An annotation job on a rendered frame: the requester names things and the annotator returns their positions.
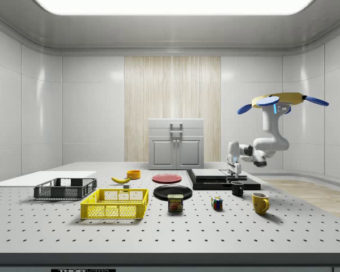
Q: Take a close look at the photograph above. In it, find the banana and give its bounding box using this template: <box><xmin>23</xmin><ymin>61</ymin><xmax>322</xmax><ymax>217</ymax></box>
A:
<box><xmin>110</xmin><ymin>176</ymin><xmax>132</xmax><ymax>185</ymax></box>

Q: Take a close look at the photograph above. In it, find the black stove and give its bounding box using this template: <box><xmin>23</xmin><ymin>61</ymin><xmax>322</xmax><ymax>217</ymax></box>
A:
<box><xmin>185</xmin><ymin>168</ymin><xmax>262</xmax><ymax>191</ymax></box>

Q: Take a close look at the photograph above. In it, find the black mug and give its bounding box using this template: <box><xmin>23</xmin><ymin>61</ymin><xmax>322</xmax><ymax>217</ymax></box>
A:
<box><xmin>230</xmin><ymin>181</ymin><xmax>245</xmax><ymax>197</ymax></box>

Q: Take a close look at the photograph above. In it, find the red plate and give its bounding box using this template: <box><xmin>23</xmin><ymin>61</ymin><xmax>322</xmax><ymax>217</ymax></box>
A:
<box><xmin>152</xmin><ymin>173</ymin><xmax>182</xmax><ymax>184</ymax></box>

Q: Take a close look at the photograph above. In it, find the yellow mug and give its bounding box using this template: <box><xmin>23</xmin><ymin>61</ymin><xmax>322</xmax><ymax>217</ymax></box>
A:
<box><xmin>251</xmin><ymin>192</ymin><xmax>271</xmax><ymax>215</ymax></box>

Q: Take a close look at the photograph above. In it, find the black plate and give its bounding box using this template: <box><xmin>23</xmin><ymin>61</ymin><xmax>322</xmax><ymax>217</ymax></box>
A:
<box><xmin>152</xmin><ymin>184</ymin><xmax>193</xmax><ymax>201</ymax></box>

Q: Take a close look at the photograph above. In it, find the drone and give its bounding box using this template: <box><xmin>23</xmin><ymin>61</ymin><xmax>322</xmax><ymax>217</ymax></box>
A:
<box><xmin>237</xmin><ymin>92</ymin><xmax>330</xmax><ymax>115</ymax></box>

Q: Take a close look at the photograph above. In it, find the puzzle cube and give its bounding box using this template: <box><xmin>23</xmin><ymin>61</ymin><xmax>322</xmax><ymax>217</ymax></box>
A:
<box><xmin>210</xmin><ymin>195</ymin><xmax>224</xmax><ymax>211</ymax></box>

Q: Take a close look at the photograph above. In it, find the yellow basket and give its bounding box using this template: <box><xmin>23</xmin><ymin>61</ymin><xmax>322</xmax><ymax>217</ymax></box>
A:
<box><xmin>80</xmin><ymin>188</ymin><xmax>150</xmax><ymax>220</ymax></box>

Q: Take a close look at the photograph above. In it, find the white board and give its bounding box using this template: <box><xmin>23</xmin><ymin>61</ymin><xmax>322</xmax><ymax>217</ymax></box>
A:
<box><xmin>0</xmin><ymin>171</ymin><xmax>97</xmax><ymax>187</ymax></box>

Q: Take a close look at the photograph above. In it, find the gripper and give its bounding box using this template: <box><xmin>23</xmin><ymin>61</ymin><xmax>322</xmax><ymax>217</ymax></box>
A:
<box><xmin>226</xmin><ymin>161</ymin><xmax>243</xmax><ymax>179</ymax></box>

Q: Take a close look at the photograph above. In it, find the flat-sided can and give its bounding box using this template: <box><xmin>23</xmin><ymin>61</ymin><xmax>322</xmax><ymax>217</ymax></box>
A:
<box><xmin>167</xmin><ymin>193</ymin><xmax>184</xmax><ymax>213</ymax></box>

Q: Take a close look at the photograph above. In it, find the dark grey basket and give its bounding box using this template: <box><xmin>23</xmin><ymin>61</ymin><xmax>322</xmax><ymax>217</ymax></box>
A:
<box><xmin>33</xmin><ymin>177</ymin><xmax>98</xmax><ymax>201</ymax></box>

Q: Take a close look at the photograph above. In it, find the white cabinet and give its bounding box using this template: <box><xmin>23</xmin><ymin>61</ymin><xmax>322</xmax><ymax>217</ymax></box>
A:
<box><xmin>147</xmin><ymin>118</ymin><xmax>205</xmax><ymax>171</ymax></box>

